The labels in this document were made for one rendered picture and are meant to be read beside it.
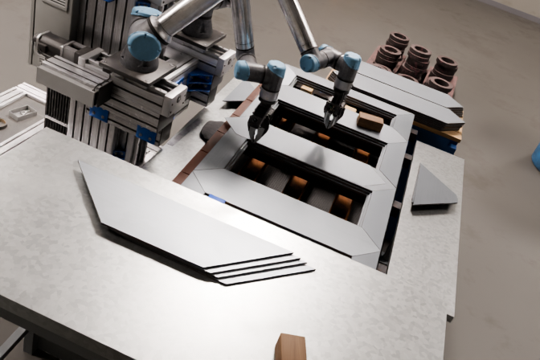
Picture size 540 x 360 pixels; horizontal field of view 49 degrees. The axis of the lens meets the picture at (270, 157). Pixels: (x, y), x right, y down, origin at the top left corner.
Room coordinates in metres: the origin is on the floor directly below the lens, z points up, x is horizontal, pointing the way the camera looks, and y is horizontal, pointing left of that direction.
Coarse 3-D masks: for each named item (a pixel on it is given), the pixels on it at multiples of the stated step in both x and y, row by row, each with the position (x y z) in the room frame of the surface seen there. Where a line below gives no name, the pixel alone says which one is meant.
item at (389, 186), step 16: (304, 80) 2.89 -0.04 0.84; (304, 112) 2.54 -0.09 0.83; (384, 112) 2.82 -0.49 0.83; (336, 128) 2.51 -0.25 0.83; (256, 144) 2.12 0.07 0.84; (384, 144) 2.49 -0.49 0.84; (288, 160) 2.09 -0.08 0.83; (320, 176) 2.07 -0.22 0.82; (336, 176) 2.07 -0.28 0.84; (384, 176) 2.19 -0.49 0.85; (368, 192) 2.04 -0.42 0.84; (240, 208) 1.67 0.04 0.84; (272, 224) 1.65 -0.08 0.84
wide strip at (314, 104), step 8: (280, 88) 2.68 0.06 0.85; (288, 88) 2.71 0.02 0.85; (296, 88) 2.74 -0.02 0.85; (280, 96) 2.60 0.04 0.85; (288, 96) 2.63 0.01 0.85; (296, 96) 2.65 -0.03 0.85; (304, 96) 2.68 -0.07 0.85; (312, 96) 2.71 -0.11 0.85; (296, 104) 2.57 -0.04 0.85; (304, 104) 2.60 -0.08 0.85; (312, 104) 2.62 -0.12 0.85; (320, 104) 2.65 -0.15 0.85; (320, 112) 2.57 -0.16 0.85; (344, 112) 2.65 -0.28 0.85; (352, 112) 2.68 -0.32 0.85; (344, 120) 2.57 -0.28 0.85; (352, 120) 2.60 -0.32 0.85; (352, 128) 2.52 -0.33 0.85; (360, 128) 2.55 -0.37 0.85; (384, 128) 2.63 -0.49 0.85; (392, 128) 2.66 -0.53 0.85; (376, 136) 2.52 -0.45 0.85; (384, 136) 2.55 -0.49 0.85; (392, 136) 2.57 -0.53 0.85; (400, 136) 2.60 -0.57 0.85
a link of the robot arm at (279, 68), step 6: (270, 60) 2.14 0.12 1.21; (276, 60) 2.16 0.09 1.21; (270, 66) 2.11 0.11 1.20; (276, 66) 2.11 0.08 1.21; (282, 66) 2.13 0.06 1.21; (270, 72) 2.10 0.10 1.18; (276, 72) 2.10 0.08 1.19; (282, 72) 2.11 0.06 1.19; (264, 78) 2.09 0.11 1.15; (270, 78) 2.09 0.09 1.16; (276, 78) 2.10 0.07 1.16; (282, 78) 2.12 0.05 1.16; (264, 84) 2.11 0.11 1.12; (270, 84) 2.10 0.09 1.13; (276, 84) 2.11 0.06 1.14; (270, 90) 2.10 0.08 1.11; (276, 90) 2.11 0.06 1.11
